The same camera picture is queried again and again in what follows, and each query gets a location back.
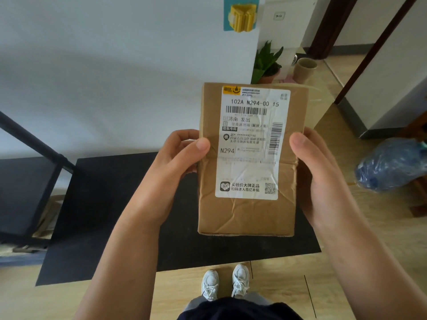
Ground person's right hand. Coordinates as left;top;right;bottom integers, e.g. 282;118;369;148
289;127;351;230

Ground person's white sneaker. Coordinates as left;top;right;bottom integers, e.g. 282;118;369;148
201;270;220;302
232;264;250;299

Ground person's right forearm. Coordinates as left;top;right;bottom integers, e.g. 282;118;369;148
313;206;427;320

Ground person's left hand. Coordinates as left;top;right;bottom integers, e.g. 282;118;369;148
133;129;211;228

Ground green potted plant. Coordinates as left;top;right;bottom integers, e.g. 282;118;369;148
251;40;284;84

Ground dark brown door frame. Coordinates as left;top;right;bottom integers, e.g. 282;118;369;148
334;0;420;104
308;0;360;60

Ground person's right white sneaker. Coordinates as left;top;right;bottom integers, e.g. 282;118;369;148
232;264;250;299

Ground person's left white sneaker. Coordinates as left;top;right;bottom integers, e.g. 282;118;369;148
201;270;220;302

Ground person's left forearm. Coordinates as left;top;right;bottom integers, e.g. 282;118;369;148
74;200;167;320

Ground beige ceramic cup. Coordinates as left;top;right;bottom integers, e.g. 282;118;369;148
293;58;318;85

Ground flat cardboard piece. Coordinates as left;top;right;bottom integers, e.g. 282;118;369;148
33;195;66;239

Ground person's dark navy shirt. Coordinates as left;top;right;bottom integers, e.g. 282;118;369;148
177;296;304;320

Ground brown cardboard parcel white label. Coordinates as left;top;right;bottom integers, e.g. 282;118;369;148
197;82;309;237

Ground person's grey trousers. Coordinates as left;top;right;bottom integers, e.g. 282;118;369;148
183;291;275;312

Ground black metal rack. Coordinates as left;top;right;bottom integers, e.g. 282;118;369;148
0;111;76;252

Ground yellow plastic wall holder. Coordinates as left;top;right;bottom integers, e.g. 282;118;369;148
228;3;258;33

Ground blue plastic bag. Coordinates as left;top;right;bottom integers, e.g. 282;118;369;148
354;137;427;192

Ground black low table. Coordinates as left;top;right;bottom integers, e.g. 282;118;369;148
36;152;322;286

